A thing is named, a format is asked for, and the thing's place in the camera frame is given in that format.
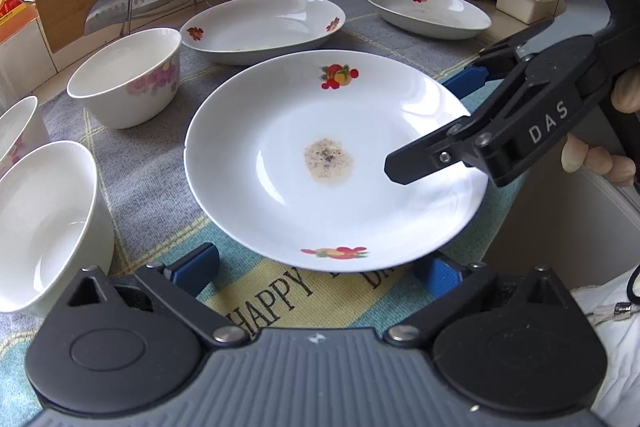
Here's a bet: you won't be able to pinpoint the plate with food stain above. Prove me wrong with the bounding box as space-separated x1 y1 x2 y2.
183 50 488 272

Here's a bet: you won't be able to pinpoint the white plate back fruit print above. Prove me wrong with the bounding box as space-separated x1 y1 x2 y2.
180 0 346 66

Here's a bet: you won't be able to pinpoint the white plate fruit print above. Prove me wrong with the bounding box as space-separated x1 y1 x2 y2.
367 0 492 41
180 0 346 66

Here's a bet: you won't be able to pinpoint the gloved right hand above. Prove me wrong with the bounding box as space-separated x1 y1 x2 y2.
561 66 640 186

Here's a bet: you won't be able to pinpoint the white bowl pink flowers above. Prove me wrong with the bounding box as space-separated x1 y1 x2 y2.
66 28 182 130
0 95 50 176

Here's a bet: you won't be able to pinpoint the plain white front bowl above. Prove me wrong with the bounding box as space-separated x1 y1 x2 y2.
0 141 115 317

